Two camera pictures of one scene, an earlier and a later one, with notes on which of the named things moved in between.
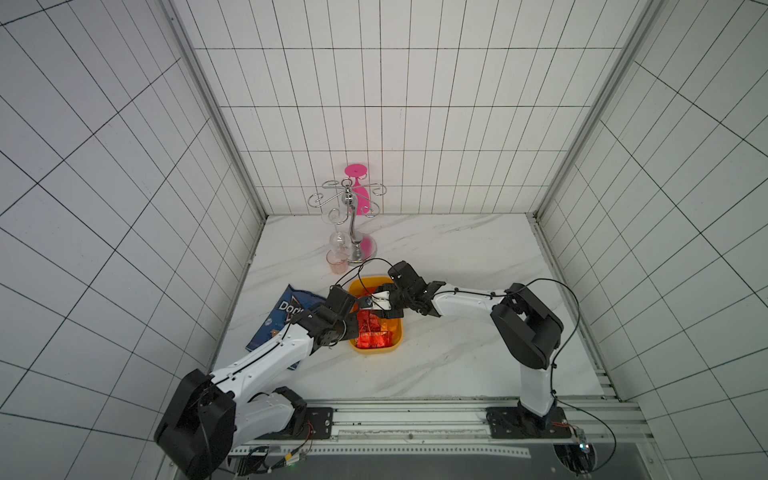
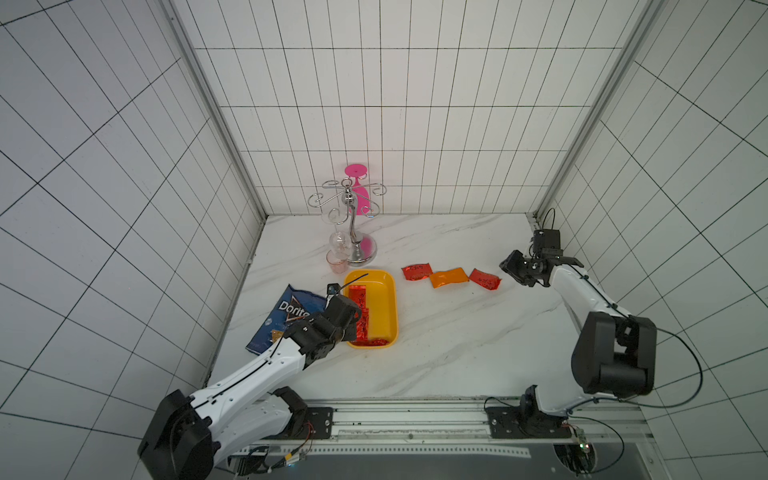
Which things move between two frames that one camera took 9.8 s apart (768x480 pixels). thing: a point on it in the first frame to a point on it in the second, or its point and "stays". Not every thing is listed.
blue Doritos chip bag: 278,318 stays
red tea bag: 369,332 to 488,281
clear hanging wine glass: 339,243 stays
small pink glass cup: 338,261 stays
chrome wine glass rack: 363,245 stays
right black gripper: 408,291 to 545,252
